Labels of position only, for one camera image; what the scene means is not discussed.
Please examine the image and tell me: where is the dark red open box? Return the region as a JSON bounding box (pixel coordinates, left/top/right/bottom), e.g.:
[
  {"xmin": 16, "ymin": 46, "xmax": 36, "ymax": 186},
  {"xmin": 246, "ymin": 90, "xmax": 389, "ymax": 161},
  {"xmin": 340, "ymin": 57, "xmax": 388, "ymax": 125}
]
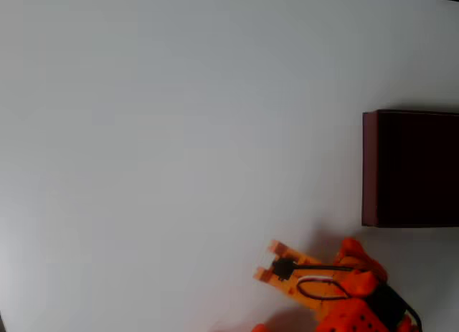
[{"xmin": 361, "ymin": 109, "xmax": 459, "ymax": 228}]

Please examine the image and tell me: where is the black camera cable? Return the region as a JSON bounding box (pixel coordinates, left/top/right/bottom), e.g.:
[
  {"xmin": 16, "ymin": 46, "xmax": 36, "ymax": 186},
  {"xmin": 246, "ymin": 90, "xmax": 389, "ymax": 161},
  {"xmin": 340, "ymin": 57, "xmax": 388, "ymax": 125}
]
[{"xmin": 292, "ymin": 262, "xmax": 359, "ymax": 274}]

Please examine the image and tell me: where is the yellow-orange camera mount bracket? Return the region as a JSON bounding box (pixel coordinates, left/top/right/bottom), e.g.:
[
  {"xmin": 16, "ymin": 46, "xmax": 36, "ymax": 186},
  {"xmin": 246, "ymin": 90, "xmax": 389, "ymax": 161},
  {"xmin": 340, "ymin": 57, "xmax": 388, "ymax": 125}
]
[{"xmin": 252, "ymin": 239, "xmax": 354, "ymax": 321}]

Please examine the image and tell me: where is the white red black servo cable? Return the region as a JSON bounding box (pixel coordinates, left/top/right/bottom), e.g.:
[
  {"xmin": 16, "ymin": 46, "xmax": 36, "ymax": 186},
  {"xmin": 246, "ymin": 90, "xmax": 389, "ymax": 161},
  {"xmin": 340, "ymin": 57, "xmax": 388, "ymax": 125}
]
[{"xmin": 295, "ymin": 275, "xmax": 351, "ymax": 301}]

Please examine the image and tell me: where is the black camera module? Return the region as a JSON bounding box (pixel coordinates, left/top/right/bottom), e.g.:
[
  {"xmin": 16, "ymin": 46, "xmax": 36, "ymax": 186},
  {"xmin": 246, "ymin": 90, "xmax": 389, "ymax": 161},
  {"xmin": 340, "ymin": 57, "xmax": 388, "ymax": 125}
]
[{"xmin": 272, "ymin": 257, "xmax": 295, "ymax": 282}]

